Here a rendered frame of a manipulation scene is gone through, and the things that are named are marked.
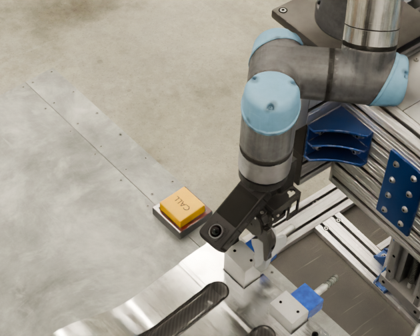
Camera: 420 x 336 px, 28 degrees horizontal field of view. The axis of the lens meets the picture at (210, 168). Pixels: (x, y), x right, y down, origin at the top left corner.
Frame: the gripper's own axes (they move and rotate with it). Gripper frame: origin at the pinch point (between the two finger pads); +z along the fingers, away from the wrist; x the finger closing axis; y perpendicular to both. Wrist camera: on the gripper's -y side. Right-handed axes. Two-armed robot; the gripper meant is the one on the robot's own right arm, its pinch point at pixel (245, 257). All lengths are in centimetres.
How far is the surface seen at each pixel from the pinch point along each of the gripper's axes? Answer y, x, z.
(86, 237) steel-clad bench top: -11.8, 28.6, 13.9
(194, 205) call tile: 6.0, 19.2, 9.8
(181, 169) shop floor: 57, 83, 93
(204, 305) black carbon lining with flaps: -8.5, -0.1, 5.4
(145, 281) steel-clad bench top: -9.6, 14.1, 13.7
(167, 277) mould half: -9.7, 7.6, 5.1
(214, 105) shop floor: 85, 99, 93
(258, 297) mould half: -1.5, -5.1, 4.4
